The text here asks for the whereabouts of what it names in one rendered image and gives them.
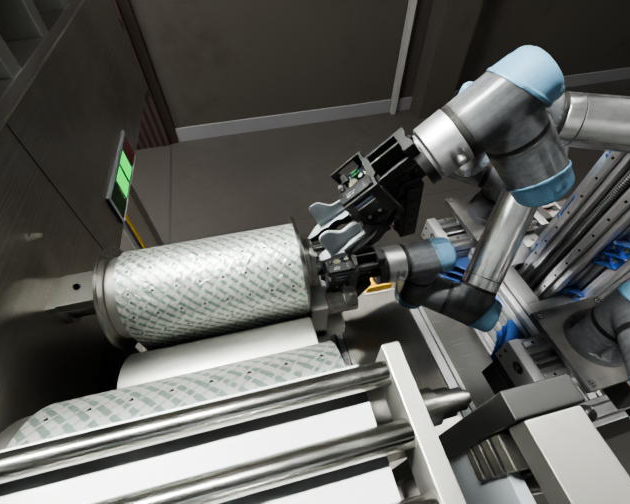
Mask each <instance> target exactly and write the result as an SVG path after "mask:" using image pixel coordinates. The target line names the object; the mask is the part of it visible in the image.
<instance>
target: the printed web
mask: <svg viewBox="0 0 630 504"><path fill-rule="evenodd" d="M114 292H115V299H116V304H117V308H118V312H119V315H120V318H121V320H122V322H123V325H124V326H125V328H126V330H127V331H128V333H129V334H130V335H131V336H132V337H133V338H134V339H135V340H137V341H138V342H139V343H140V344H141V345H142V346H143V347H144V348H146V349H147V350H148V351H150V350H155V349H159V348H164V347H169V346H174V345H178V344H183V343H188V342H192V341H197V340H202V339H206V338H211V337H216V336H220V335H225V334H230V333H234V332H239V331H244V330H248V329H253V328H258V327H262V326H267V325H272V324H277V323H281V322H286V321H291V320H295V319H300V318H305V317H306V295H305V286H304V279H303V273H302V267H301V262H300V257H299V252H298V247H297V243H296V239H295V235H294V232H293V229H292V226H291V224H286V225H280V226H274V227H268V228H262V229H256V230H250V231H245V232H239V233H233V234H227V235H221V236H215V237H209V238H203V239H198V240H192V241H186V242H180V243H174V244H168V245H162V246H157V247H151V248H145V249H139V250H133V251H127V252H123V253H122V254H121V255H120V256H119V258H118V260H117V262H116V266H115V271H114ZM345 367H346V366H345V364H344V361H343V359H342V357H341V354H340V352H339V350H338V349H337V347H336V345H335V344H334V343H333V342H332V341H328V342H323V343H319V344H314V345H310V346H305V347H301V348H297V349H292V350H288V351H283V352H279V353H275V354H270V355H266V356H261V357H257V358H253V359H248V360H244V361H239V362H235V363H230V364H226V365H222V366H217V367H213V368H208V369H204V370H200V371H195V372H191V373H186V374H182V375H178V376H173V377H169V378H164V379H160V380H155V381H151V382H147V383H142V384H138V385H133V386H129V387H125V388H120V389H116V390H111V391H107V392H103V393H98V394H94V395H89V396H85V397H80V398H76V399H72V400H67V401H63V402H58V403H54V404H51V405H49V406H47V407H45V408H43V409H41V410H40V411H38V412H37V413H36V414H34V415H33V416H32V417H31V418H30V419H29V420H28V421H27V422H26V423H25V424H24V425H23V426H22V427H21V428H20V429H19V431H18V432H17V433H16V434H15V436H14V437H13V439H12V440H11V442H10V443H9V445H8V446H7V448H6V449H8V448H12V447H16V446H20V445H25V444H29V443H33V442H37V441H41V440H45V439H49V438H54V437H58V436H62V435H66V434H70V433H74V432H79V431H83V430H87V429H91V428H95V427H99V426H104V425H108V424H112V423H116V422H120V421H124V420H129V419H133V418H137V417H141V416H145V415H149V414H154V413H158V412H162V411H166V410H170V409H174V408H178V407H183V406H187V405H191V404H195V403H199V402H203V401H208V400H212V399H216V398H220V397H224V396H228V395H233V394H237V393H241V392H245V391H249V390H253V389H258V388H262V387H266V386H270V385H274V384H278V383H283V382H287V381H291V380H295V379H299V378H303V377H308V376H312V375H316V374H320V373H324V372H328V371H332V370H337V369H341V368H345Z"/></svg>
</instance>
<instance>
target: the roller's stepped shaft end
mask: <svg viewBox="0 0 630 504"><path fill-rule="evenodd" d="M418 390H419V392H420V394H421V397H422V399H423V401H424V404H425V406H426V409H427V411H428V413H429V416H430V418H431V421H432V423H433V425H434V427H435V426H439V425H442V423H443V420H445V419H448V418H452V417H455V416H457V414H458V412H460V411H463V410H467V409H468V404H470V403H471V402H472V400H471V396H470V394H469V392H468V391H467V390H462V389H461V388H460V387H455V388H451V389H448V388H447V387H441V388H437V389H433V390H432V389H431V388H429V387H426V388H422V389H418Z"/></svg>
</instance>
